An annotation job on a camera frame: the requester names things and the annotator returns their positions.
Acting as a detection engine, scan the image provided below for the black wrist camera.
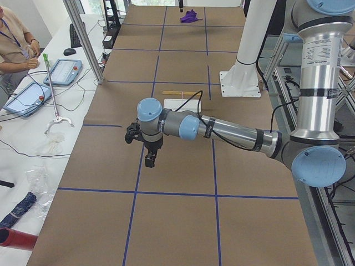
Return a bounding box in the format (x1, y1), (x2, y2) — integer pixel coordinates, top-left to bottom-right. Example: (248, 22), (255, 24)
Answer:
(125, 122), (144, 144)

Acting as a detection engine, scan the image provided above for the near teach pendant tablet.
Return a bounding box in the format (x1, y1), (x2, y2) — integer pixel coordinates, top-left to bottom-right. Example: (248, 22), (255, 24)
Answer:
(3, 82), (52, 117)

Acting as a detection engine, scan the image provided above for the teach pendant tablet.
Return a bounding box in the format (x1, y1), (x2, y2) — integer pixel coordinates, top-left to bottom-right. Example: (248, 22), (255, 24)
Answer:
(3, 82), (52, 117)
(47, 59), (83, 86)

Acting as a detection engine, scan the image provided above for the folded blue umbrella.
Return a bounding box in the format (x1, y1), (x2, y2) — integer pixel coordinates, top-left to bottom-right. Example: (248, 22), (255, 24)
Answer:
(1, 192), (37, 228)

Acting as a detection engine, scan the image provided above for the reacher grabber tool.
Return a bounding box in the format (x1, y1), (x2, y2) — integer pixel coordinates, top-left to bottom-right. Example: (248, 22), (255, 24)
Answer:
(43, 53), (74, 135)

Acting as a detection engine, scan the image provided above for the crumpled clear plastic bag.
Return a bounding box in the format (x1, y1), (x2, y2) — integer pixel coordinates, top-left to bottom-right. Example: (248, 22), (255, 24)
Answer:
(26, 166), (55, 220)

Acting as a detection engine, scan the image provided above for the purple towel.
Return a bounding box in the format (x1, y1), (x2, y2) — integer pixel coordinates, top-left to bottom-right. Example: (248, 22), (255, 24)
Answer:
(180, 9), (202, 24)

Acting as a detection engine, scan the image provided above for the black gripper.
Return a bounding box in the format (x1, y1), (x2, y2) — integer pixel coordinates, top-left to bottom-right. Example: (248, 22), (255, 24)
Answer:
(178, 0), (184, 13)
(144, 138), (163, 168)

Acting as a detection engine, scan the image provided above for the white wooden towel rack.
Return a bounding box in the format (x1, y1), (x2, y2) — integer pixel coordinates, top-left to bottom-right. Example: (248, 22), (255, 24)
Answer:
(162, 90), (201, 113)

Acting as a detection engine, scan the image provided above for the person in beige shirt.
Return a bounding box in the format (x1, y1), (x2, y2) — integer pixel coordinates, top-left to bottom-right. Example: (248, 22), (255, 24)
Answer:
(1, 7), (40, 96)

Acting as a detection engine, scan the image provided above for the black computer mouse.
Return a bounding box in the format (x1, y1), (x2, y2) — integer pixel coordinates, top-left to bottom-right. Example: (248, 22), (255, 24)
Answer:
(63, 48), (77, 56)

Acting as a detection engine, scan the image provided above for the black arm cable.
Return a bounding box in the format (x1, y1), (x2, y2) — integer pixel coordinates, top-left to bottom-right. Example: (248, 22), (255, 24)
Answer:
(177, 90), (299, 150)

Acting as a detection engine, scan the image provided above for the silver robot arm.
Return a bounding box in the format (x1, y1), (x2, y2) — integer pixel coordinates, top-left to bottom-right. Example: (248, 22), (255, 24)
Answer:
(125, 1), (354, 187)

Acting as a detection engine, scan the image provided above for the aluminium frame post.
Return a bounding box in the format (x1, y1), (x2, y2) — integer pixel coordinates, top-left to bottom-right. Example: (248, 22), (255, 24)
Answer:
(63, 0), (104, 84)

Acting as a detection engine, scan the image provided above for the far teach pendant tablet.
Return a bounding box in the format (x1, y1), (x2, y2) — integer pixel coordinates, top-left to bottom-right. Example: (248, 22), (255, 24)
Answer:
(47, 59), (83, 86)

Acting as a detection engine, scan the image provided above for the black keyboard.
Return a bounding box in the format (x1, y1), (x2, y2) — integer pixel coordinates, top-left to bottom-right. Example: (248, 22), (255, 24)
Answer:
(69, 23), (82, 48)

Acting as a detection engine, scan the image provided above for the red cylinder bottle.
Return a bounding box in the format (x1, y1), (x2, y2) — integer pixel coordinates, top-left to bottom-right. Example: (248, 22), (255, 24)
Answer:
(1, 228), (38, 250)

